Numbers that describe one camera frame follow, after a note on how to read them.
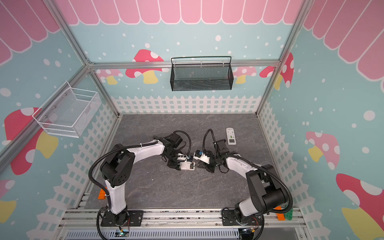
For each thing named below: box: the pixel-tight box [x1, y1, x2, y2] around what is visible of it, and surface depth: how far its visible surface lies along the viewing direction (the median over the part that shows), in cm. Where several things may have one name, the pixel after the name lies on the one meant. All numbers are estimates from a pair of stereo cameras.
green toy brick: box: [285, 207, 293, 221], surface depth 76 cm
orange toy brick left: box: [98, 188, 106, 200], surface depth 81 cm
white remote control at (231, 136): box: [226, 127, 237, 146], surface depth 108 cm
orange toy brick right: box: [275, 206, 286, 221], surface depth 76 cm
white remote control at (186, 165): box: [179, 161, 196, 171], surface depth 92 cm
